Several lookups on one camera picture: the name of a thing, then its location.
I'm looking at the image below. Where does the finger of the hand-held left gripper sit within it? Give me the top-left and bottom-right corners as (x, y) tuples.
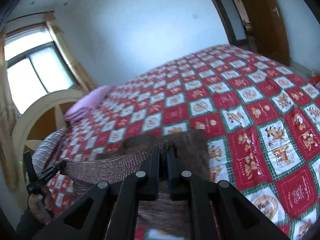
(40, 159), (68, 174)
(41, 166), (65, 180)

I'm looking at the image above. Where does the window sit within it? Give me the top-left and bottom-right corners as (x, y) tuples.
(3, 24), (76, 116)

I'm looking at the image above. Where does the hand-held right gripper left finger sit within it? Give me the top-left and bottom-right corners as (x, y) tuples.
(32, 146), (160, 240)

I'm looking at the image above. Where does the striped pillow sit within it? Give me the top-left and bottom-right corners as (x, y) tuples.
(30, 127), (68, 178)

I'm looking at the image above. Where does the cream and wood headboard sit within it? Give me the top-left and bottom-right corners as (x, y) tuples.
(11, 89), (88, 162)

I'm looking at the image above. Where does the brown knit sweater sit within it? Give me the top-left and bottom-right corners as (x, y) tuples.
(65, 129), (211, 240)

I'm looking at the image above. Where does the person's left forearm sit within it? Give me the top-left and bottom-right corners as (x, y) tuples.
(15, 209), (47, 240)

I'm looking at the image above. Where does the brown wooden door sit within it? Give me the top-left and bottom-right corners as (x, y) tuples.
(236, 0), (291, 67)

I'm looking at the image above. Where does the person's left hand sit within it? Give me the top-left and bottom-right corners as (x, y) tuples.
(27, 186), (55, 224)

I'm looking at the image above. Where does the red checkered printed bedspread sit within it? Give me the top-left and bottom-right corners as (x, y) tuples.
(42, 44), (320, 240)

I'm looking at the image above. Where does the dark wooden door frame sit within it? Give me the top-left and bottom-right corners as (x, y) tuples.
(200, 0), (253, 48)

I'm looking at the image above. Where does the folded pink blanket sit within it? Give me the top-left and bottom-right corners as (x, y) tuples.
(64, 85), (116, 123)

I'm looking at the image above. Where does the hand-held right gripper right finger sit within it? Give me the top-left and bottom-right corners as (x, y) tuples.
(166, 146), (291, 240)

